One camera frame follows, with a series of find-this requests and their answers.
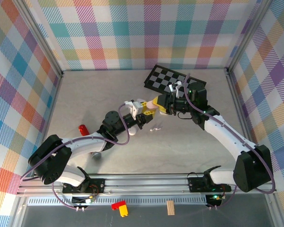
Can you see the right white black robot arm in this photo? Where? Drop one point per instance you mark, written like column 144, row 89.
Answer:
column 226, row 137

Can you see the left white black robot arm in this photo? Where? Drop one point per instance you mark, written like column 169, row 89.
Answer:
column 85, row 144

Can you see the black white checkerboard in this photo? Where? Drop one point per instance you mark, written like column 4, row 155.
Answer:
column 160, row 78

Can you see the red glitter tube silver cap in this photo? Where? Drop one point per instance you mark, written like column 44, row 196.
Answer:
column 83, row 129

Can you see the small circuit board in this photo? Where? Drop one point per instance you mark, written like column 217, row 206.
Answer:
column 89, row 201
column 215, row 198

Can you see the long red toy brick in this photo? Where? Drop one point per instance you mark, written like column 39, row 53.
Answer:
column 117, row 205

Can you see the yellow toy brick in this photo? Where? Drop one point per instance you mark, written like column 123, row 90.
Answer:
column 123, row 211

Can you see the small wooden block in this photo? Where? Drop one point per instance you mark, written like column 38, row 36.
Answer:
column 170, row 208

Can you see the aluminium frame side rail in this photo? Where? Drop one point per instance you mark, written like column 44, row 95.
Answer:
column 238, row 104
column 52, row 104

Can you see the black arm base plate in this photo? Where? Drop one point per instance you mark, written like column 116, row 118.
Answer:
column 97, row 184
column 196, row 184

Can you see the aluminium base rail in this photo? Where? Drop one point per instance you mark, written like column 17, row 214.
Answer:
column 144, row 183

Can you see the aluminium frame post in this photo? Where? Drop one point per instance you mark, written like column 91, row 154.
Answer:
column 248, row 35
column 39, row 35

